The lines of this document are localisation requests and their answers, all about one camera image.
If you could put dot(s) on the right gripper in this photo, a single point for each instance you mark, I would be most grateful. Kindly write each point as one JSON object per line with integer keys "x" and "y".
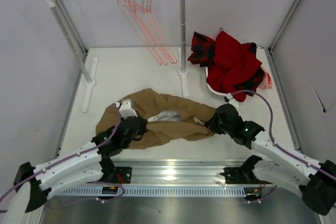
{"x": 214, "y": 121}

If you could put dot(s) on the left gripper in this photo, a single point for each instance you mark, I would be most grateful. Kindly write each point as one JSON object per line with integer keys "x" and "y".
{"x": 139, "y": 125}

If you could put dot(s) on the tan pleated skirt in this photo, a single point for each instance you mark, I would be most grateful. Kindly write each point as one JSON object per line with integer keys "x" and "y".
{"x": 169, "y": 118}

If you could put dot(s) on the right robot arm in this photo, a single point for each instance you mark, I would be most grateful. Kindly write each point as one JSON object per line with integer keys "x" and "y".
{"x": 308, "y": 178}

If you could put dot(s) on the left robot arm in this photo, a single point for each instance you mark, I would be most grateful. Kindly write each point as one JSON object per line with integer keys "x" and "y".
{"x": 90, "y": 163}

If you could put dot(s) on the white laundry basket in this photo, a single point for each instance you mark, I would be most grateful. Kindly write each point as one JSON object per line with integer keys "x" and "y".
{"x": 215, "y": 94}

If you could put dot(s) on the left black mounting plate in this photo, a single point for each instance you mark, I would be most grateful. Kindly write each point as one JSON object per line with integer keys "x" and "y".
{"x": 119, "y": 175}

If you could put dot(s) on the black mounting plate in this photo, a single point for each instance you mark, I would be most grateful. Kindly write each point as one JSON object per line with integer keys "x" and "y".
{"x": 119, "y": 175}
{"x": 237, "y": 175}

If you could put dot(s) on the red black plaid garment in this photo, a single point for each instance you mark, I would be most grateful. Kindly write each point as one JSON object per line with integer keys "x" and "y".
{"x": 203, "y": 50}

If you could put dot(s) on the pink garment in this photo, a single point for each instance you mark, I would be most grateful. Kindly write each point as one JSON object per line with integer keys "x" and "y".
{"x": 267, "y": 82}

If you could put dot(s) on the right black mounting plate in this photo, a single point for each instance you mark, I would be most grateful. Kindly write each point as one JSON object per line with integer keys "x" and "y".
{"x": 237, "y": 175}

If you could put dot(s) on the silver clothes rack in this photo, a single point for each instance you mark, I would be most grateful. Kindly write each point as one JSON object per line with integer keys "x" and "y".
{"x": 80, "y": 52}

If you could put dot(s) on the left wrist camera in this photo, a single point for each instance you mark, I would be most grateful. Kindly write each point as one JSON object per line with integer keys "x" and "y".
{"x": 125, "y": 108}

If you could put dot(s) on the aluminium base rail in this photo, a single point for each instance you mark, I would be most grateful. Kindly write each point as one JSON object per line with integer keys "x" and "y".
{"x": 176, "y": 172}

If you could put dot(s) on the white slotted cable duct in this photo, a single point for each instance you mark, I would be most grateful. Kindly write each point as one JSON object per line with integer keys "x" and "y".
{"x": 155, "y": 191}

